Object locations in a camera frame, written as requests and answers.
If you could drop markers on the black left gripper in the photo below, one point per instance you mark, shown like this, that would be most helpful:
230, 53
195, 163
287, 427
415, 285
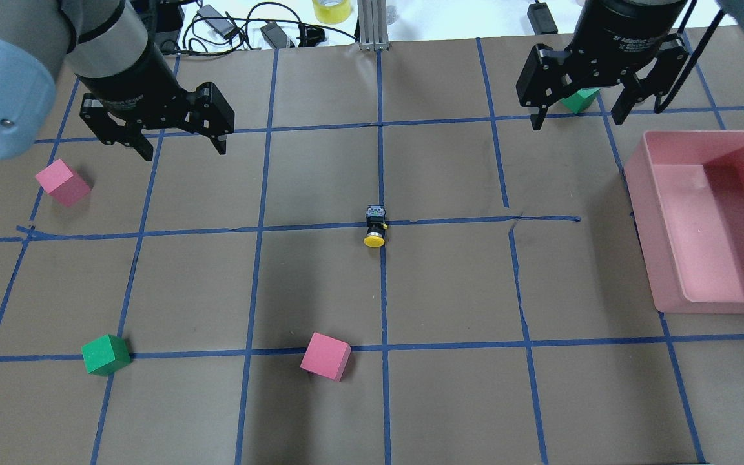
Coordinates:
128, 81

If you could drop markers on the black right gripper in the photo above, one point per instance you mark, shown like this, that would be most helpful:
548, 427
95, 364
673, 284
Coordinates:
627, 26

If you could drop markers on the yellow push button switch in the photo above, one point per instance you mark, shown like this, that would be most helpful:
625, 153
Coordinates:
377, 226

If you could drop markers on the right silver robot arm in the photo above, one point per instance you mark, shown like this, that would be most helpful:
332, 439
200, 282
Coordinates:
638, 45

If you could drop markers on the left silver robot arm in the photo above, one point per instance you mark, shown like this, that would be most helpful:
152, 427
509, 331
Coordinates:
130, 87

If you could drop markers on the green cube by bin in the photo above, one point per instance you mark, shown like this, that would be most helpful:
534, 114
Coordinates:
581, 100

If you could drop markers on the black small power brick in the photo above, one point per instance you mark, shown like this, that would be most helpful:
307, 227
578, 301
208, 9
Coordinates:
541, 19

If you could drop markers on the pink cube near centre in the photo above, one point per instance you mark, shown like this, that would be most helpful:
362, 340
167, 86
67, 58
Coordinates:
63, 183

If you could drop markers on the pink cube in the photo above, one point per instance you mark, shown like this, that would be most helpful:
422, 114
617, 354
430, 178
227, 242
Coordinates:
63, 183
326, 357

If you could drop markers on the pink plastic bin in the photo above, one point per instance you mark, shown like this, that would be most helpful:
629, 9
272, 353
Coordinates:
687, 193

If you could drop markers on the yellow tape roll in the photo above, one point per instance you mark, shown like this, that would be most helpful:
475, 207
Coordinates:
331, 12

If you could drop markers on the green cube near base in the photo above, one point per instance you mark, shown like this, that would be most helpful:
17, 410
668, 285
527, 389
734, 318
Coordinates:
105, 355

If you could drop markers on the pink cube far side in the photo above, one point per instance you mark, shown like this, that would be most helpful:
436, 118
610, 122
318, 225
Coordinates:
326, 357

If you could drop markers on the aluminium frame post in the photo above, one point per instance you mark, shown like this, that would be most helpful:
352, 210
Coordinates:
372, 26

